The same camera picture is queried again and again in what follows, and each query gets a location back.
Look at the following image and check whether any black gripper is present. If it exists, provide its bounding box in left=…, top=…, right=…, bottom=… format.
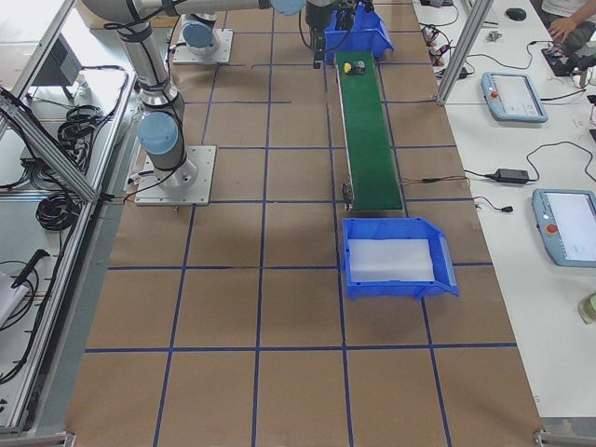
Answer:
left=305, top=0, right=335, bottom=69

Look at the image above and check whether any yellow push button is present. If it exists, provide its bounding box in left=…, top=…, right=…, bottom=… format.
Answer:
left=343, top=61, right=366, bottom=75

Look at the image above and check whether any blue left bin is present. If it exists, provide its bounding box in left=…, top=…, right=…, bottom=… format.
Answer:
left=324, top=1, right=395, bottom=64

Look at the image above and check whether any blue bin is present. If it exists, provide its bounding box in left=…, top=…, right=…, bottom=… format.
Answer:
left=324, top=1, right=395, bottom=64
left=342, top=217, right=460, bottom=300

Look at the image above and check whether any green conveyor belt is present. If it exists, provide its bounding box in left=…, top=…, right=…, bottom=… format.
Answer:
left=335, top=51, right=403, bottom=211

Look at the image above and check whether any far teach pendant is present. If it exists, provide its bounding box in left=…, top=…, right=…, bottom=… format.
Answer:
left=481, top=72, right=549, bottom=124

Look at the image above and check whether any teach pendant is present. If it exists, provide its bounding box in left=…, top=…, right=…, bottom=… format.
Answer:
left=532, top=188, right=595, bottom=268
left=481, top=72, right=549, bottom=124

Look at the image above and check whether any blue right bin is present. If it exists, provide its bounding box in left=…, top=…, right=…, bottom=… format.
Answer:
left=342, top=217, right=460, bottom=300

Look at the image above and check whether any white foam pad right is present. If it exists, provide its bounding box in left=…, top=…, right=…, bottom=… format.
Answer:
left=348, top=239, right=435, bottom=282

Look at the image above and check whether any black power adapter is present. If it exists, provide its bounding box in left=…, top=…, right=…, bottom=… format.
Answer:
left=494, top=169, right=530, bottom=184

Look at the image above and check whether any near teach pendant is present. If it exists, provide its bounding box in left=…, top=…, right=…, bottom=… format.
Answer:
left=532, top=188, right=595, bottom=268

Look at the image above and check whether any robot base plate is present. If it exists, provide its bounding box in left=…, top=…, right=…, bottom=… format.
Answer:
left=134, top=145, right=217, bottom=206
left=173, top=29, right=234, bottom=65

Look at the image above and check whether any aluminium frame post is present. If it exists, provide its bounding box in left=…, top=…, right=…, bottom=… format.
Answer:
left=436, top=0, right=493, bottom=105

